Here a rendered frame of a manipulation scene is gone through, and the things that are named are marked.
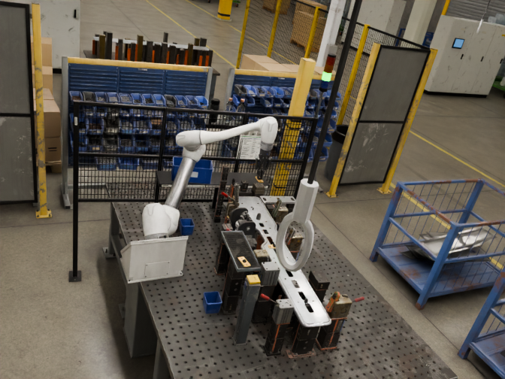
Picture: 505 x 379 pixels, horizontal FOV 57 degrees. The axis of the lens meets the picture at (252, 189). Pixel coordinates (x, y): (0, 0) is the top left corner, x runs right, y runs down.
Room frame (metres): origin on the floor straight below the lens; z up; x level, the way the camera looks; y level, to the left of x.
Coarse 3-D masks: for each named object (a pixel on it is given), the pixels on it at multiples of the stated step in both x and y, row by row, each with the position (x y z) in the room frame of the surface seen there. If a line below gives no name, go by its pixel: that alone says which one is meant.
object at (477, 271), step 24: (408, 192) 4.09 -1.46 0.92; (408, 216) 4.35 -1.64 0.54; (432, 240) 3.99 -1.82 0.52; (456, 240) 4.11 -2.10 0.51; (480, 240) 4.20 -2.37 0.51; (408, 264) 4.03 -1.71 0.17; (432, 264) 4.13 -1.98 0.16; (456, 264) 4.23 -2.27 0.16; (480, 264) 3.84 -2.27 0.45; (432, 288) 3.57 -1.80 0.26; (456, 288) 3.74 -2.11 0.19; (504, 288) 4.10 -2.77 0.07
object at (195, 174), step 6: (174, 156) 3.31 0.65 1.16; (174, 162) 3.31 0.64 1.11; (180, 162) 3.32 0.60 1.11; (198, 162) 3.36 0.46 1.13; (204, 162) 3.37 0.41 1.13; (210, 162) 3.37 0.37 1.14; (174, 168) 3.16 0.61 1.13; (198, 168) 3.20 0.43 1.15; (204, 168) 3.21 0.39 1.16; (210, 168) 3.32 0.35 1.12; (174, 174) 3.16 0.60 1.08; (192, 174) 3.19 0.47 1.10; (198, 174) 3.20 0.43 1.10; (204, 174) 3.21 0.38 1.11; (210, 174) 3.22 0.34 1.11; (192, 180) 3.19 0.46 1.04; (198, 180) 3.20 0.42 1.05; (204, 180) 3.21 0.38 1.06; (210, 180) 3.23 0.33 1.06
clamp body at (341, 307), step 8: (344, 296) 2.16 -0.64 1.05; (336, 304) 2.07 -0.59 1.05; (344, 304) 2.09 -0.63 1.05; (328, 312) 2.10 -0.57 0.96; (336, 312) 2.08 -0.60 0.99; (344, 312) 2.10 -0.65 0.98; (336, 320) 2.09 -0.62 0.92; (320, 328) 2.14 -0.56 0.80; (328, 328) 2.08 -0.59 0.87; (336, 328) 2.10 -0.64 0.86; (320, 336) 2.11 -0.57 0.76; (328, 336) 2.08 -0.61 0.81; (336, 336) 2.10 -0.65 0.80; (320, 344) 2.09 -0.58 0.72; (328, 344) 2.09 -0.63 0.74; (336, 344) 2.11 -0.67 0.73
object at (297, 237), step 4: (296, 236) 2.70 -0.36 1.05; (300, 236) 2.71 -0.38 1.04; (292, 240) 2.68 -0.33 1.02; (296, 240) 2.69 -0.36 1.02; (300, 240) 2.70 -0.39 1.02; (288, 244) 2.70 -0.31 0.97; (292, 244) 2.68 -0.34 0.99; (296, 244) 2.70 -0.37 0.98; (300, 244) 2.71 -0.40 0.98; (288, 248) 2.68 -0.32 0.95; (292, 248) 2.69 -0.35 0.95; (296, 248) 2.70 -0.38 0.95; (292, 252) 2.69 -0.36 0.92; (296, 252) 2.70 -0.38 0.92; (296, 256) 2.71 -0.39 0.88; (296, 260) 2.72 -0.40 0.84
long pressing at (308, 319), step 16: (256, 208) 3.05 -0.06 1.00; (256, 224) 2.82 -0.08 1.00; (272, 224) 2.87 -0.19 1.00; (272, 240) 2.67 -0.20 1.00; (272, 256) 2.47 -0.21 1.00; (288, 256) 2.51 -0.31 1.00; (288, 288) 2.19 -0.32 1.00; (304, 288) 2.22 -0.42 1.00; (304, 304) 2.08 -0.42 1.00; (320, 304) 2.11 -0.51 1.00; (304, 320) 1.95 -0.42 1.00; (320, 320) 1.97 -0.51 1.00
